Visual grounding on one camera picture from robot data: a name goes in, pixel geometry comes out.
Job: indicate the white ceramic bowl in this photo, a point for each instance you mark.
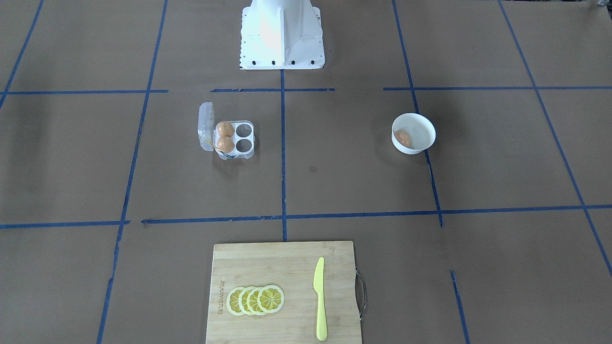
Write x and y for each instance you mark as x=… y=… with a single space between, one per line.
x=421 y=129

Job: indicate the brown egg rear slot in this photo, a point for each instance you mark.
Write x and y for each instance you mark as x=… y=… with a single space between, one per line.
x=225 y=128

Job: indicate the brown egg from bowl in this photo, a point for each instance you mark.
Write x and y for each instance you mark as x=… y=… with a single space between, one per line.
x=403 y=138

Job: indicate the brown egg slot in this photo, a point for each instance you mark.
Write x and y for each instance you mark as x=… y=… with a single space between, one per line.
x=225 y=145
x=225 y=128

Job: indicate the lemon slice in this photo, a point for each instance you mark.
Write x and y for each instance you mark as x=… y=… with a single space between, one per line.
x=234 y=301
x=243 y=301
x=271 y=299
x=252 y=301

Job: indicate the yellow plastic knife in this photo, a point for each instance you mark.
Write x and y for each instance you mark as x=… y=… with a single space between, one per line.
x=318 y=286

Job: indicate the clear plastic egg carton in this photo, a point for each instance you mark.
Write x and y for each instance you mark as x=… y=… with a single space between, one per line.
x=243 y=137

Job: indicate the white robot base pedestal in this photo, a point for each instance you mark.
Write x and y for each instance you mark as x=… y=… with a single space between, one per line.
x=281 y=35

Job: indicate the bamboo cutting board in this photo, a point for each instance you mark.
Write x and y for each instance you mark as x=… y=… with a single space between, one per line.
x=284 y=293

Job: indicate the brown egg front slot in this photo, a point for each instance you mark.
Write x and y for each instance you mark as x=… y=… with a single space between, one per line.
x=225 y=145

